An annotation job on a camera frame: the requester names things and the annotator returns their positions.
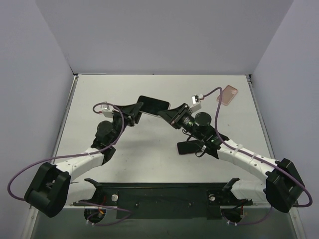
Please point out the pink phone case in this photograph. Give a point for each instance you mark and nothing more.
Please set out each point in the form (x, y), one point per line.
(228, 94)

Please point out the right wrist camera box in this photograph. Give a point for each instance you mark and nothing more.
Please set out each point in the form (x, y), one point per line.
(196, 102)

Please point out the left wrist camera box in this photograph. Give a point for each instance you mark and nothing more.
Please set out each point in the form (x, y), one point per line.
(106, 110)

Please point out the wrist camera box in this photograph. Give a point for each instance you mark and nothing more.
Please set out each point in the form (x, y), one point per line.
(106, 110)
(196, 102)

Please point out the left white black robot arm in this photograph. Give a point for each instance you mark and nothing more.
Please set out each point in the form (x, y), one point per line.
(54, 186)

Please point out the black smartphone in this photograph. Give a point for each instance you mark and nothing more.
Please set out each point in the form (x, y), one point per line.
(152, 106)
(187, 147)

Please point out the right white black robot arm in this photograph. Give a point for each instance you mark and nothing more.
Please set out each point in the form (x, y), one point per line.
(281, 184)

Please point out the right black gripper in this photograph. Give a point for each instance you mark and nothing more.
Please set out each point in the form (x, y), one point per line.
(179, 117)

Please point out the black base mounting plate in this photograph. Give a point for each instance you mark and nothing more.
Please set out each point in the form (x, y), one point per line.
(169, 200)

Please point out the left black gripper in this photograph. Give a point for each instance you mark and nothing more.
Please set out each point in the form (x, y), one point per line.
(126, 116)

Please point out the aluminium table frame rail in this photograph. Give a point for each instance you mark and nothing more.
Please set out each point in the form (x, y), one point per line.
(33, 212)

